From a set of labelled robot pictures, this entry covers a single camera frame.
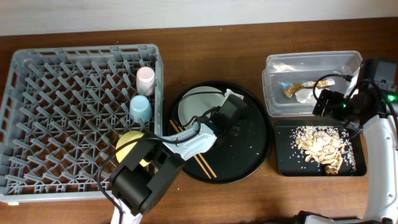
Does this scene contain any silver white wrapper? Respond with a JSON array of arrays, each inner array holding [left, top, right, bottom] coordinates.
[[294, 88, 317, 104]]

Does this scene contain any grey round plate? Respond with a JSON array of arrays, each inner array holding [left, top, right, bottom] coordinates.
[[177, 86, 224, 125]]

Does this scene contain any food scraps pile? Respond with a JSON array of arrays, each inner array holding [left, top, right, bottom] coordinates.
[[289, 126, 357, 175]]

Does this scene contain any gold foil snack wrapper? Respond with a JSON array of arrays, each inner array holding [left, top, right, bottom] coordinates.
[[279, 78, 335, 98]]

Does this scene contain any wooden chopstick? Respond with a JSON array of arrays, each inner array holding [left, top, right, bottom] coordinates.
[[174, 122, 217, 179], [169, 119, 211, 179]]

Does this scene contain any blue plastic cup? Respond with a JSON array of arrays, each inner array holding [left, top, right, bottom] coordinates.
[[129, 95, 152, 123]]

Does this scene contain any pink plastic cup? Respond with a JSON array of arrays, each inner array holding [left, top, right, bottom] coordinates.
[[136, 67, 155, 96]]

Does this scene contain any yellow bowl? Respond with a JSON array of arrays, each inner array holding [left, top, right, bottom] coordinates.
[[116, 131, 144, 163]]

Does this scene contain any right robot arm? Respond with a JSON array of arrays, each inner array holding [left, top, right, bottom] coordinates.
[[313, 58, 397, 223]]

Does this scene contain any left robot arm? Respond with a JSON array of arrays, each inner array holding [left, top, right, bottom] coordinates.
[[110, 104, 247, 223]]

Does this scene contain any clear plastic waste bin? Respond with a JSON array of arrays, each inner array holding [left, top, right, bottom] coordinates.
[[262, 50, 363, 118]]

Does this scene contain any black rectangular waste tray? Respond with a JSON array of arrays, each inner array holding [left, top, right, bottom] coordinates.
[[274, 119, 367, 177]]

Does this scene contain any grey plastic dishwasher rack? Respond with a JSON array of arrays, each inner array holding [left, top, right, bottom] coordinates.
[[1, 44, 164, 203]]

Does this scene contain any round black serving tray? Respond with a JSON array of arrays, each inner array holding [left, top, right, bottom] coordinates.
[[169, 81, 272, 184]]

